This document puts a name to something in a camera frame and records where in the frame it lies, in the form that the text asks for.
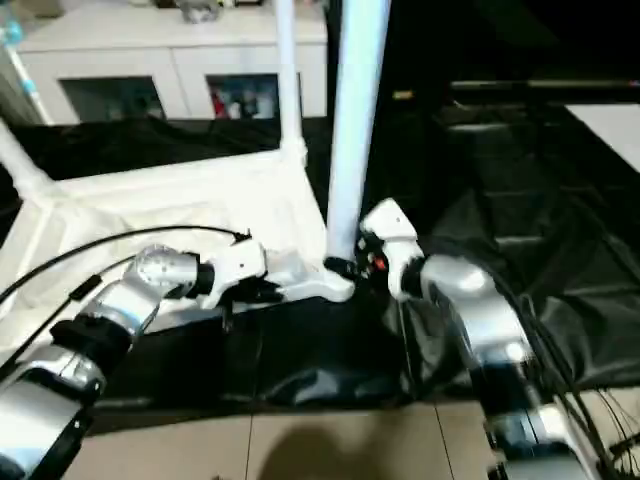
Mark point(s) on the white plastic table top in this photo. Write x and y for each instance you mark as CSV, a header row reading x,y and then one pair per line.
x,y
150,200

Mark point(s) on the white plastic table leg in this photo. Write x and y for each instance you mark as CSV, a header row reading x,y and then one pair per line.
x,y
290,80
20,160
355,120

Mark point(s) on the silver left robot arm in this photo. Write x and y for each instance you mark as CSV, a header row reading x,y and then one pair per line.
x,y
110,320

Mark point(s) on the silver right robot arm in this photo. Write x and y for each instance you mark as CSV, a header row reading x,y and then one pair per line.
x,y
490,320

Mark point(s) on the black plastic mat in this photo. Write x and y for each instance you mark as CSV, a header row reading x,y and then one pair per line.
x,y
540,250

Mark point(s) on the small yellow label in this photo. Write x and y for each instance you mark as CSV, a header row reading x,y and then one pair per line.
x,y
403,95

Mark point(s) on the white flat board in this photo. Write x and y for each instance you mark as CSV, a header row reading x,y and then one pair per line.
x,y
610,130

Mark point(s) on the white glass-door cabinet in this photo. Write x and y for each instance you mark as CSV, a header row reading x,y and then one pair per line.
x,y
150,40

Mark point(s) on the grey crumpled object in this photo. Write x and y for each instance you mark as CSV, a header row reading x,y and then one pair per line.
x,y
200,10

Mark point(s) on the white pole with blue band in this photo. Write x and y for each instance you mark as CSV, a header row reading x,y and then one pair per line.
x,y
18,80

